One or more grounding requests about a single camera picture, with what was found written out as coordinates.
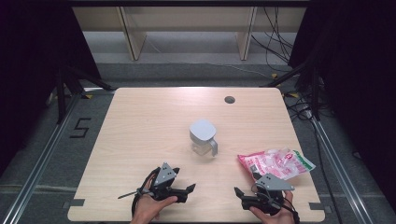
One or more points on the dark curtain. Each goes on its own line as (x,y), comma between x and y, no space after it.
(28,62)
(358,77)

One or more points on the person's left hand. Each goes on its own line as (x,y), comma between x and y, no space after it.
(148,210)

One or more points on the clear jar with white lid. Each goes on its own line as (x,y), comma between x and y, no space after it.
(203,130)

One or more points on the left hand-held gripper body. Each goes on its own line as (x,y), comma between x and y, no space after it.
(165,175)

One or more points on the light wooden shelf unit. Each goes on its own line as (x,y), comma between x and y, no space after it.
(186,18)

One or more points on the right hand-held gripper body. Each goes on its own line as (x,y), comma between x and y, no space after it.
(272,184)

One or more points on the pink plastic bag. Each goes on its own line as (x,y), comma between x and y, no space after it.
(280,163)

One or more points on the aluminium floor rail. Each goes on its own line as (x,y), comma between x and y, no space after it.
(339,168)
(37,171)

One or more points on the black metal stand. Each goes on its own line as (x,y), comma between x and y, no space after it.
(315,93)
(62,93)

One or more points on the person's right hand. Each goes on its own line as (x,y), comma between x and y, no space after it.
(280,217)

